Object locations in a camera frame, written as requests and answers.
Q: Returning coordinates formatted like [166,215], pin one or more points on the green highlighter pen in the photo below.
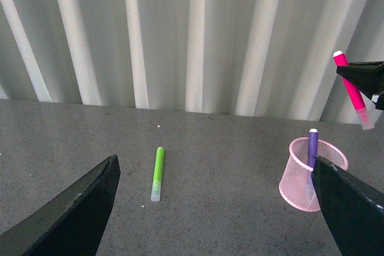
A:
[157,177]

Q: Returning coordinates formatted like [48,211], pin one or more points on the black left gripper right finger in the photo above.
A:
[352,209]

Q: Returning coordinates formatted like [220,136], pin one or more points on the purple highlighter pen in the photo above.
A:
[313,136]

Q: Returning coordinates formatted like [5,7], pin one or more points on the pink mesh pen cup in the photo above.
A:
[296,185]

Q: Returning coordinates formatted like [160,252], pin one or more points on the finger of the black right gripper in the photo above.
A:
[367,77]

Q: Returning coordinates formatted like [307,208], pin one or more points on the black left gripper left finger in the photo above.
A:
[73,223]

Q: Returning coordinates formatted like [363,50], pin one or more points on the pink highlighter pen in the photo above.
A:
[354,94]

